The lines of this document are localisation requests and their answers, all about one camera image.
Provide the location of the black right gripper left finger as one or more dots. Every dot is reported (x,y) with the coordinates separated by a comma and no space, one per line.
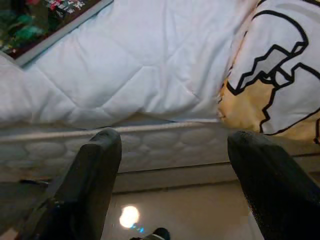
(85,185)

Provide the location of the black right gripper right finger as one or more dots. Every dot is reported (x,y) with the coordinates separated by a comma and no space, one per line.
(275,190)

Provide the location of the white quilted mattress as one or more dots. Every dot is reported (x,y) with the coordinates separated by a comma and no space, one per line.
(162,145)

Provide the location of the black robot foot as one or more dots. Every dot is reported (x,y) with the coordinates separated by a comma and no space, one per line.
(161,234)

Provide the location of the white quilt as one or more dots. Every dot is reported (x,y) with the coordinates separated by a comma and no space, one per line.
(137,62)

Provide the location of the yellow printed blanket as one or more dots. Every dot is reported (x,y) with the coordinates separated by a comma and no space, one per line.
(275,37)

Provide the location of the colourful printed book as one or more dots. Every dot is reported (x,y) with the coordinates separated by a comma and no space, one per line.
(37,25)

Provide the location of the beige bed frame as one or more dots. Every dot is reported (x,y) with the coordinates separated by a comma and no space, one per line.
(187,178)

